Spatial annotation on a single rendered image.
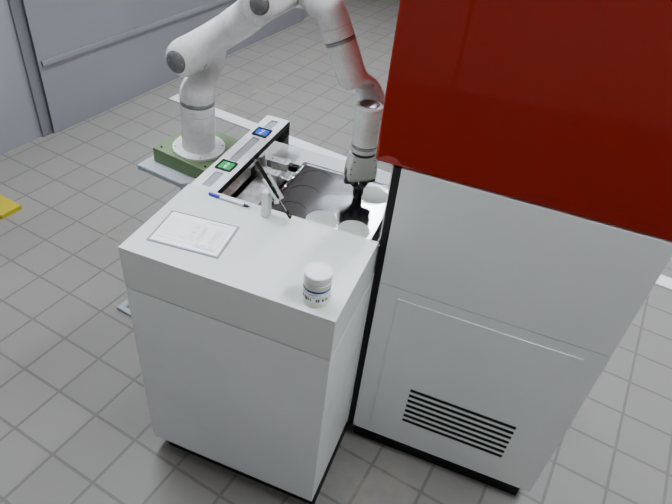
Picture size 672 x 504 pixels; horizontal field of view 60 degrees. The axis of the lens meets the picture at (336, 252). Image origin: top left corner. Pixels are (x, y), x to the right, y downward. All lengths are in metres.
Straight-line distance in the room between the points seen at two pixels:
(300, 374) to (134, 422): 0.99
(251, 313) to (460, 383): 0.77
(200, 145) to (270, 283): 0.81
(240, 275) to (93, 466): 1.10
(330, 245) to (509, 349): 0.62
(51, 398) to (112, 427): 0.29
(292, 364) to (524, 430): 0.85
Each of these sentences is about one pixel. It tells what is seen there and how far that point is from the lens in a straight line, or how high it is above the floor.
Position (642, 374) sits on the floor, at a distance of 3.07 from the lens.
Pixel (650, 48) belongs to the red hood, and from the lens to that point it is 1.36.
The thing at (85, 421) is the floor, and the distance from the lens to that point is 2.51.
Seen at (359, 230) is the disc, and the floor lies 0.90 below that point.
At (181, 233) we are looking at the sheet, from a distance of 1.68.
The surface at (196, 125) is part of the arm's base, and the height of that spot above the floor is 1.00.
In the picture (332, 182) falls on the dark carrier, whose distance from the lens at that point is 2.03.
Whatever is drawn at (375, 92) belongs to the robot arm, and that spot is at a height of 1.24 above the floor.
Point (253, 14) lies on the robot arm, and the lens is 1.77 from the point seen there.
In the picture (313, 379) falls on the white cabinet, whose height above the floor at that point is 0.72.
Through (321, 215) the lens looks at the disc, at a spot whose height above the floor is 0.90.
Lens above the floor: 2.00
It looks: 40 degrees down
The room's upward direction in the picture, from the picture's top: 7 degrees clockwise
